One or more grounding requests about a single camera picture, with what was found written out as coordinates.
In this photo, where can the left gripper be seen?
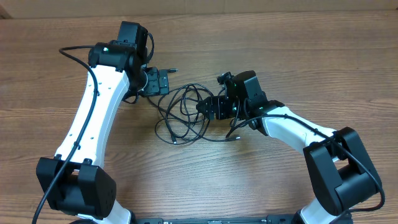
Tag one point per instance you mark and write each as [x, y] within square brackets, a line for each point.
[157, 82]

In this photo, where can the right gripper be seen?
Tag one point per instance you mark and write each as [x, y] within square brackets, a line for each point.
[216, 107]

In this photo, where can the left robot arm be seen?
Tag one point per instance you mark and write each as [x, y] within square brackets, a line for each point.
[73, 180]

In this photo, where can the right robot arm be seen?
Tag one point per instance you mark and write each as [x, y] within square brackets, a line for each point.
[341, 172]

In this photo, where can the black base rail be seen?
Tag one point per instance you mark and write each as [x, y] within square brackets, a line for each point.
[214, 220]

